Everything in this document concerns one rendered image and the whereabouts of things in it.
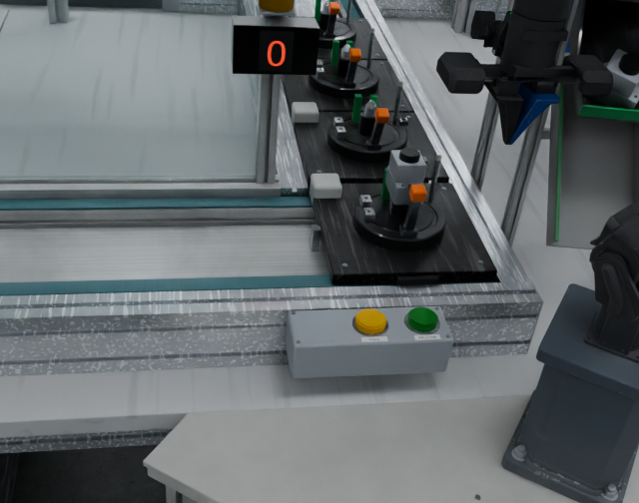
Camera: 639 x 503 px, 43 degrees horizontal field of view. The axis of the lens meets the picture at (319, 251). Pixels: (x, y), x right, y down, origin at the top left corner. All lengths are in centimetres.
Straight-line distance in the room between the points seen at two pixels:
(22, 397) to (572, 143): 85
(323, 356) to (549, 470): 31
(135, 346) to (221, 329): 11
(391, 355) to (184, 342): 28
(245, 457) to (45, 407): 27
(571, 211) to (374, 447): 46
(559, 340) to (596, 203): 37
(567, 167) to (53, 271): 77
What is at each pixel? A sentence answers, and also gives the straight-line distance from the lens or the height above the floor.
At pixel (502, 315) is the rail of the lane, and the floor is 93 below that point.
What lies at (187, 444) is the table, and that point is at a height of 86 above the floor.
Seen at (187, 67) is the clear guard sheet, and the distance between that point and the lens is 125.
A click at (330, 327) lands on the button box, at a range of 107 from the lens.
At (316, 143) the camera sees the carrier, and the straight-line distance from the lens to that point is 145.
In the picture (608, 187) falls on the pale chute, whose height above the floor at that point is 106.
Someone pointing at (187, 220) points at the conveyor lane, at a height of 92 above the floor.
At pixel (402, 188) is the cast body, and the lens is 118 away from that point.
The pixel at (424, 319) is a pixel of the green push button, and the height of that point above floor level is 97.
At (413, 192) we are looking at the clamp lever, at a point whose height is 107.
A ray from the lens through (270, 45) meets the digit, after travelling 119.
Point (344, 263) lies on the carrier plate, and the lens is 116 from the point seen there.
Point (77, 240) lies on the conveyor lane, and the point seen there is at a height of 92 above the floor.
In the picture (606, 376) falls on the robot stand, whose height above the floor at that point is 106.
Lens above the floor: 166
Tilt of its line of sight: 36 degrees down
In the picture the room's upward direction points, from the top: 6 degrees clockwise
